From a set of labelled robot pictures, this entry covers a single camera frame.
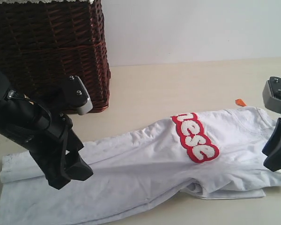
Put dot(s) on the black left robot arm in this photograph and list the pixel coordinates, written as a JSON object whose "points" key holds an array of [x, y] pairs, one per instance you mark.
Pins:
{"points": [[41, 126]]}

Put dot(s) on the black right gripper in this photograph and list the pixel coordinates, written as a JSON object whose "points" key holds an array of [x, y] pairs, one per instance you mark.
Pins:
{"points": [[272, 148]]}

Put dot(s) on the dark brown wicker basket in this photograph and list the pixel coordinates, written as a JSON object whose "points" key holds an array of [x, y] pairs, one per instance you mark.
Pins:
{"points": [[42, 44]]}

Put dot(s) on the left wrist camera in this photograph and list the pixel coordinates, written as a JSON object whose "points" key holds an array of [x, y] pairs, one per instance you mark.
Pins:
{"points": [[72, 94]]}

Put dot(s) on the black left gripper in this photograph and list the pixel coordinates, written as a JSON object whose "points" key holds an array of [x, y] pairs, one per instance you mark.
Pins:
{"points": [[47, 136]]}

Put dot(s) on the white t-shirt red lettering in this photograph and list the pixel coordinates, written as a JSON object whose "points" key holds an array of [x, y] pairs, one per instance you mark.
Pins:
{"points": [[210, 155]]}

